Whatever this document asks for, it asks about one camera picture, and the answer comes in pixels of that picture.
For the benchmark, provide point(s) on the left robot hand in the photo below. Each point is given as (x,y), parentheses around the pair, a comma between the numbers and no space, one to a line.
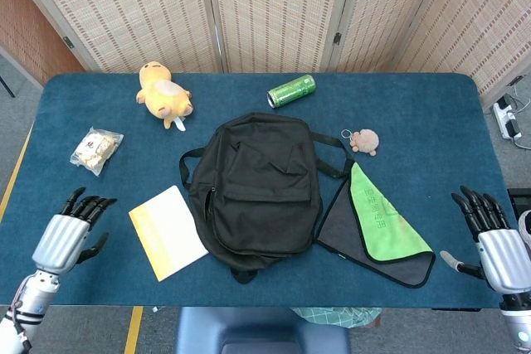
(62,242)

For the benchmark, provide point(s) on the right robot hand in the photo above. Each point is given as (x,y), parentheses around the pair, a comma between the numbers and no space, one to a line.
(504,258)

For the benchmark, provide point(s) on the yellow white notebook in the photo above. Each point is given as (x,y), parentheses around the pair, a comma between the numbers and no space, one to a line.
(166,234)

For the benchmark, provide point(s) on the black backpack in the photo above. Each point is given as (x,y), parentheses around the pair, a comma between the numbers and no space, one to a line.
(257,188)

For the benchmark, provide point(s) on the black device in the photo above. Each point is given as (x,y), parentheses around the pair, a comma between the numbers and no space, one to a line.
(520,198)

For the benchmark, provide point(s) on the clear snack bag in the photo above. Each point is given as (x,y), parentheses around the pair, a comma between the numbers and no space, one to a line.
(95,148)

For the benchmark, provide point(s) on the green and grey cloth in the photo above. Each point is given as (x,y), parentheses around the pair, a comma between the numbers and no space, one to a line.
(373,221)

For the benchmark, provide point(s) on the white power strip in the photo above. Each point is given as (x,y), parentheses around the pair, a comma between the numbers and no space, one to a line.
(504,117)

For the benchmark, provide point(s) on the blue felt table cover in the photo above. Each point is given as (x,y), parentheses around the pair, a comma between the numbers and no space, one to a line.
(435,122)

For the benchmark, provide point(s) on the yellow plush toy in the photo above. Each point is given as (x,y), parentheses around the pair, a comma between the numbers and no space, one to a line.
(162,95)

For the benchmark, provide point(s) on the black screen hinge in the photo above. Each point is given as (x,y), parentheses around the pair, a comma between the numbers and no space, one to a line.
(516,80)
(68,42)
(337,38)

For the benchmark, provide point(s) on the green checked fabric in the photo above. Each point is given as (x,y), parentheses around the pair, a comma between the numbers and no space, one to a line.
(332,314)

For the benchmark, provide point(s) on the dark blue seat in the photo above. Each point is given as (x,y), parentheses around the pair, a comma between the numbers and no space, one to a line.
(261,329)

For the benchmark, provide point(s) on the green drink can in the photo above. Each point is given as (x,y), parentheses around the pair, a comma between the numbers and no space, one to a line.
(292,90)

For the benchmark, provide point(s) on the woven folding screen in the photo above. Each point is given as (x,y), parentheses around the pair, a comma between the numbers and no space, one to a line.
(269,10)

